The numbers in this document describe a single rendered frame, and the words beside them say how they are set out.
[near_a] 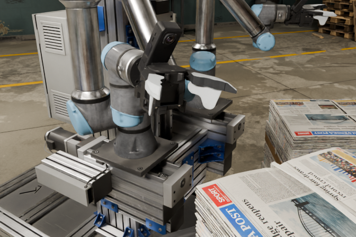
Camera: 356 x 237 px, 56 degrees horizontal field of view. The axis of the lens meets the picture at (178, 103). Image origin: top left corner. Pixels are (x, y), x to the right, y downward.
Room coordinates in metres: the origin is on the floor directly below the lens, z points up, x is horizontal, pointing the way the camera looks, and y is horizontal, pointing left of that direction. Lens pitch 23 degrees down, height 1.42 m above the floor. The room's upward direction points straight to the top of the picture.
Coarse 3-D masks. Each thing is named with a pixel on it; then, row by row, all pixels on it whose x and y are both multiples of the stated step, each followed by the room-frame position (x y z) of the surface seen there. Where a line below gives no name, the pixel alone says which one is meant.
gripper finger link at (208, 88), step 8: (192, 72) 0.58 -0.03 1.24; (192, 80) 0.56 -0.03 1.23; (200, 80) 0.55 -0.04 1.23; (208, 80) 0.55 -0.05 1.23; (216, 80) 0.54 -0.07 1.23; (224, 80) 0.54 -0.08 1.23; (192, 88) 0.57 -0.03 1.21; (200, 88) 0.56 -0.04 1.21; (208, 88) 0.56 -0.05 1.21; (216, 88) 0.54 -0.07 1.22; (224, 88) 0.53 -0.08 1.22; (232, 88) 0.53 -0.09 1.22; (200, 96) 0.56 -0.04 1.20; (208, 96) 0.55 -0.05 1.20; (216, 96) 0.55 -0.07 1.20; (208, 104) 0.55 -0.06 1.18
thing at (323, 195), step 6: (282, 168) 0.57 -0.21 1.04; (288, 174) 0.55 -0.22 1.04; (294, 174) 0.55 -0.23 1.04; (300, 180) 0.52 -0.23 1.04; (312, 186) 0.50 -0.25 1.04; (318, 192) 0.48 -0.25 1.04; (324, 198) 0.47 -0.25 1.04; (330, 198) 0.47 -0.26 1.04; (336, 204) 0.45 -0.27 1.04; (342, 210) 0.44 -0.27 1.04; (348, 216) 0.42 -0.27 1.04; (354, 216) 0.42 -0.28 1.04; (354, 222) 0.41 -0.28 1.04
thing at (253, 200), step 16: (240, 176) 0.55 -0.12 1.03; (256, 176) 0.55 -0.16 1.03; (272, 176) 0.55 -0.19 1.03; (208, 192) 0.50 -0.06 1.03; (224, 192) 0.50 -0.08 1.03; (240, 192) 0.50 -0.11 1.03; (256, 192) 0.50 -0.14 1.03; (272, 192) 0.50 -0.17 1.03; (288, 192) 0.50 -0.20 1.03; (208, 208) 0.47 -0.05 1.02; (224, 208) 0.45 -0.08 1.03; (240, 208) 0.45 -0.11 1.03; (256, 208) 0.45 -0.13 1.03; (272, 208) 0.45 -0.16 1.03; (288, 208) 0.46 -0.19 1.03; (304, 208) 0.46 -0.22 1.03; (208, 224) 0.47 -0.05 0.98; (224, 224) 0.42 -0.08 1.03; (240, 224) 0.42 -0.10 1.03; (256, 224) 0.42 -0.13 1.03; (272, 224) 0.42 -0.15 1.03; (288, 224) 0.42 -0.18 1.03; (304, 224) 0.42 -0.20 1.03; (320, 224) 0.42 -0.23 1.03
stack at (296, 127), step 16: (272, 112) 1.40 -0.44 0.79; (288, 112) 1.31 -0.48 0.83; (304, 112) 1.31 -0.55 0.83; (320, 112) 1.31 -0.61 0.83; (336, 112) 1.31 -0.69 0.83; (352, 112) 1.31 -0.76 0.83; (272, 128) 1.38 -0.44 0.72; (288, 128) 1.17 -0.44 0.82; (304, 128) 1.16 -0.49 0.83; (320, 128) 1.16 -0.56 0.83; (336, 128) 1.16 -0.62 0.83; (352, 128) 1.16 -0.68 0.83; (272, 144) 1.35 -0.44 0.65; (288, 144) 1.15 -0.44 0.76; (304, 144) 1.10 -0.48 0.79; (320, 144) 1.10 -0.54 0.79; (336, 144) 1.10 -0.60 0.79; (352, 144) 1.10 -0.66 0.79; (272, 160) 1.31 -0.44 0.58; (288, 160) 1.12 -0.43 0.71
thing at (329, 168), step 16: (304, 160) 0.61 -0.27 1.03; (320, 160) 0.61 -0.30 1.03; (336, 160) 0.60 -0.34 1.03; (352, 160) 0.60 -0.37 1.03; (320, 176) 0.55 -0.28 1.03; (336, 176) 0.55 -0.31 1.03; (352, 176) 0.55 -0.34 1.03; (336, 192) 0.50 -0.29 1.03; (352, 192) 0.50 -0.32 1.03; (352, 208) 0.46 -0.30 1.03
